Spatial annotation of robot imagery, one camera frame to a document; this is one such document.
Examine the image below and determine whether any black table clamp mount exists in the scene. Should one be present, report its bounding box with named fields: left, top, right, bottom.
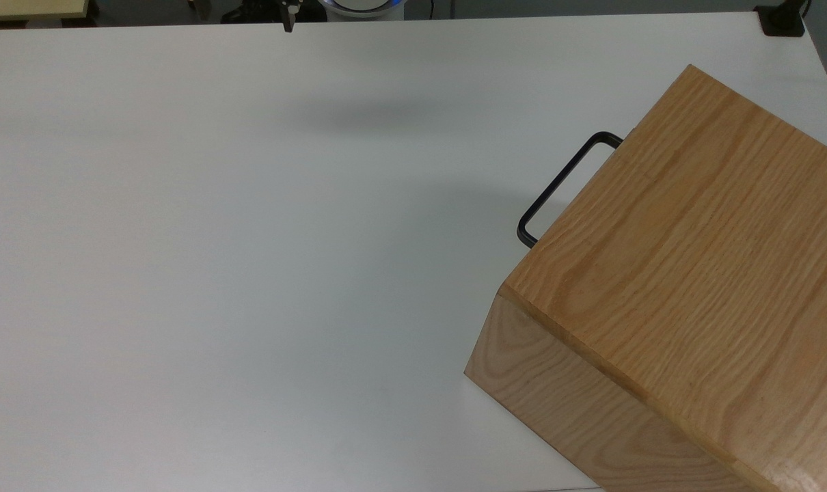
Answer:
left=754, top=0, right=812, bottom=38

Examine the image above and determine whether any wooden drawer cabinet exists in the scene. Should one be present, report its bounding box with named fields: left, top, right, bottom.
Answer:
left=463, top=64, right=827, bottom=492

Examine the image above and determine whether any beige table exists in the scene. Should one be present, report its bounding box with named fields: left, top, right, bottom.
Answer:
left=0, top=0, right=98, bottom=23

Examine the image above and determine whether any black metal drawer handle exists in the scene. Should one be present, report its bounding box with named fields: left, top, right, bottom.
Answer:
left=517, top=131, right=624, bottom=247

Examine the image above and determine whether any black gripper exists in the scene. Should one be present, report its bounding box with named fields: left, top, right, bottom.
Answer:
left=222, top=0, right=302, bottom=34

